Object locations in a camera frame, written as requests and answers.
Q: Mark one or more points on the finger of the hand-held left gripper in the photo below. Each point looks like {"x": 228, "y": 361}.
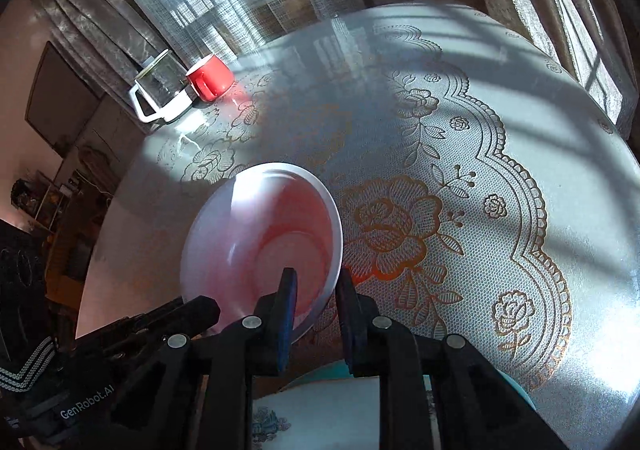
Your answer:
{"x": 190, "y": 311}

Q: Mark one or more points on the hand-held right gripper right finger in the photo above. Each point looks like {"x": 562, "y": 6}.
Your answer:
{"x": 345, "y": 312}

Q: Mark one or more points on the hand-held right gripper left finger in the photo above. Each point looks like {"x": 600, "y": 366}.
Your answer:
{"x": 287, "y": 312}

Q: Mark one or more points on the red plastic bowl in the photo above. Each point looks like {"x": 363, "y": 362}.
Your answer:
{"x": 250, "y": 240}

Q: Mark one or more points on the white plate with red print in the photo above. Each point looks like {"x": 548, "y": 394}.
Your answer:
{"x": 320, "y": 415}

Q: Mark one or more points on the wooden cabinet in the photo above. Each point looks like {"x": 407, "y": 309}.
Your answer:
{"x": 65, "y": 250}

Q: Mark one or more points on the teal plate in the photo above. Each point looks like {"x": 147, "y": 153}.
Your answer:
{"x": 517, "y": 392}

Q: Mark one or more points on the red mug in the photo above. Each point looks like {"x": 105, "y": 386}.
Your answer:
{"x": 212, "y": 77}

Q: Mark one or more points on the grey lace-print tablecloth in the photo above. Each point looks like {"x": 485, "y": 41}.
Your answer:
{"x": 500, "y": 129}

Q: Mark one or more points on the wall-mounted television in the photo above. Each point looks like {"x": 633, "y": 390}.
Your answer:
{"x": 60, "y": 104}

